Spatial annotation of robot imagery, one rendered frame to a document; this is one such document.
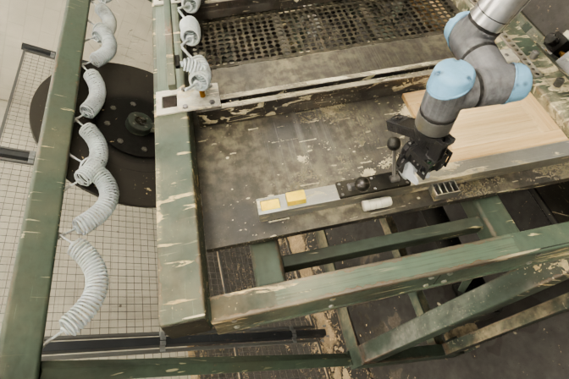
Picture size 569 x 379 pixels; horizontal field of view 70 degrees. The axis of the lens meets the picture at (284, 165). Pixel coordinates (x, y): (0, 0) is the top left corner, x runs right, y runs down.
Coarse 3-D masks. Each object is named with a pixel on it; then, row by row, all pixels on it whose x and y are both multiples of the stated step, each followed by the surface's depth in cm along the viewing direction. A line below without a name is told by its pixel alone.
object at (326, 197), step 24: (552, 144) 117; (456, 168) 113; (480, 168) 113; (504, 168) 113; (528, 168) 116; (312, 192) 109; (336, 192) 109; (384, 192) 110; (408, 192) 113; (264, 216) 107; (288, 216) 110
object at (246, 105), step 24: (192, 72) 114; (384, 72) 132; (408, 72) 134; (192, 96) 123; (216, 96) 122; (240, 96) 127; (264, 96) 127; (288, 96) 127; (312, 96) 129; (336, 96) 131; (360, 96) 133; (216, 120) 128; (240, 120) 130
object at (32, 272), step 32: (64, 32) 177; (64, 64) 166; (64, 96) 156; (64, 128) 148; (64, 160) 140; (32, 192) 128; (32, 224) 122; (32, 256) 116; (32, 288) 112; (32, 320) 107; (0, 352) 100; (32, 352) 103
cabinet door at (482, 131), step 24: (408, 96) 133; (528, 96) 131; (456, 120) 127; (480, 120) 126; (504, 120) 126; (528, 120) 126; (552, 120) 125; (456, 144) 121; (480, 144) 120; (504, 144) 120; (528, 144) 120
